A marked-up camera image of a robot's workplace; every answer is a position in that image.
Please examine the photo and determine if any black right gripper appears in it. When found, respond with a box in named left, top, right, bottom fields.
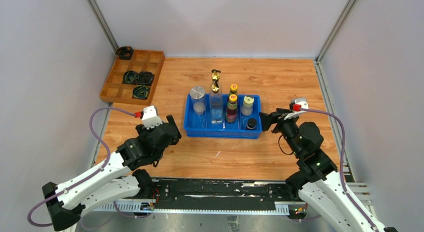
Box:
left=259, top=107, right=303, bottom=157

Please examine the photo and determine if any small black pepper shaker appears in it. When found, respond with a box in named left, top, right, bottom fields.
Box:
left=246, top=117, right=258, bottom=130

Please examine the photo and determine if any blue plastic divided bin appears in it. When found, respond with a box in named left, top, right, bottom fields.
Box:
left=183, top=94, right=262, bottom=139

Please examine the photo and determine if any jar with pale yellow lid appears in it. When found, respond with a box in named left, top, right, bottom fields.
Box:
left=241, top=95, right=255, bottom=117

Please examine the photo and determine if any green label sauce bottle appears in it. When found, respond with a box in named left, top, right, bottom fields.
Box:
left=225, top=94, right=238, bottom=123

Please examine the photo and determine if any jar with silver lid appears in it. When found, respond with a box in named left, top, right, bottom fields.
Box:
left=189, top=86, right=206, bottom=116

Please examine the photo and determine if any red label sauce bottle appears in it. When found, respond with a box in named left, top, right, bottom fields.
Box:
left=228, top=83, right=238, bottom=96

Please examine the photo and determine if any clear glass oil bottle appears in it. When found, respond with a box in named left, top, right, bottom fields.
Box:
left=209, top=84, right=223, bottom=125

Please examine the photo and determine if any glass bottle with brown sauce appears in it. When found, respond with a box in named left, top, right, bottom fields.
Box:
left=211, top=69, right=221, bottom=88

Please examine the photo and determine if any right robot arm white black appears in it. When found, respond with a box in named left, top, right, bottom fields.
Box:
left=259, top=105, right=396, bottom=232

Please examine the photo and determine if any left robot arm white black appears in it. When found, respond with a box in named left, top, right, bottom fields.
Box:
left=42, top=115, right=182, bottom=232

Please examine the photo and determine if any dark coiled roll lower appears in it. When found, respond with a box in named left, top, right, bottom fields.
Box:
left=132, top=85, right=151, bottom=100

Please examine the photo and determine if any dark coiled roll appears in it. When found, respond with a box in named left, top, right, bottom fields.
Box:
left=122, top=70, right=139, bottom=85
left=132, top=85, right=151, bottom=100
left=136, top=71, right=155, bottom=86

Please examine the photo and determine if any dark coiled roll upper right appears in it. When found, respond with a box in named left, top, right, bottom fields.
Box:
left=136, top=71, right=155, bottom=86

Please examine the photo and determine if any dark coiled roll upper left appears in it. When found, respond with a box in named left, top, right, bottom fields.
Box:
left=122, top=70, right=139, bottom=85

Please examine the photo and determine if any wooden compartment tray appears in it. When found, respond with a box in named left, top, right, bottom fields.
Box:
left=99, top=46, right=165, bottom=106

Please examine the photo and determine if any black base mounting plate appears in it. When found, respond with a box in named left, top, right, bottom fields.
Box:
left=120, top=178, right=320, bottom=212

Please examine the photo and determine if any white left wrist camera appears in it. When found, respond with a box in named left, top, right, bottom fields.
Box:
left=134, top=105, right=164, bottom=130

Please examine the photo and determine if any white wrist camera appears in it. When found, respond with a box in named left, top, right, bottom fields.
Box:
left=134, top=105, right=164, bottom=130
left=283, top=97, right=309, bottom=121

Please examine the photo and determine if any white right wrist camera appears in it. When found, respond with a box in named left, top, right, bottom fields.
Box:
left=283, top=97, right=309, bottom=121

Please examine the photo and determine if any aluminium frame rail front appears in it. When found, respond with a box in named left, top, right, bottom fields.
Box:
left=59, top=177, right=374, bottom=232

